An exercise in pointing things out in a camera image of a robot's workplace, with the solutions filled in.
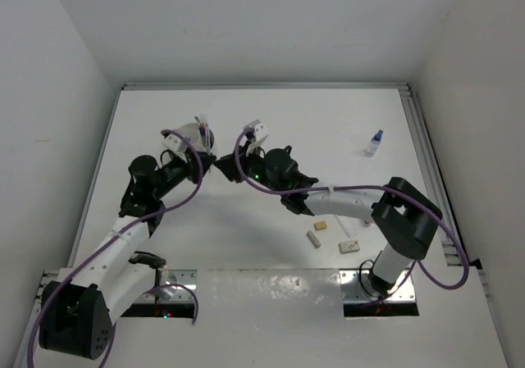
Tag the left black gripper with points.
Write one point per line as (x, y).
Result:
(190, 165)

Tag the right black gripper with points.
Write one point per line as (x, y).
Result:
(228, 165)

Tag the dark blue pen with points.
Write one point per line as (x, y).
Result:
(201, 127)

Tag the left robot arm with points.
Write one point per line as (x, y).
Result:
(79, 312)

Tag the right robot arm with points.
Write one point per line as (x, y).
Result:
(405, 217)

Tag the white round compartment organizer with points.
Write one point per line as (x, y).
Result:
(191, 131)

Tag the yellow eraser block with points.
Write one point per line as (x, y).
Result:
(320, 225)

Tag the beige cylindrical eraser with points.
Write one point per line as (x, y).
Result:
(313, 239)

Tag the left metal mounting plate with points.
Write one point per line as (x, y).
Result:
(174, 300)

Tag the clear plastic ruler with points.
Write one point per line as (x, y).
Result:
(346, 227)

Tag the small blue-capped glue bottle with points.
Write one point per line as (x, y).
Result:
(374, 143)

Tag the white boxed eraser red label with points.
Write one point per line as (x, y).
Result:
(349, 246)

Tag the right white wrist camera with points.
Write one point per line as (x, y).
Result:
(256, 134)

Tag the aluminium frame rail right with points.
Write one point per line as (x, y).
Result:
(431, 172)

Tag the aluminium frame rail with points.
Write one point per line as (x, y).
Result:
(46, 278)
(431, 172)

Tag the aluminium frame rail left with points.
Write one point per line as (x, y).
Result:
(46, 278)

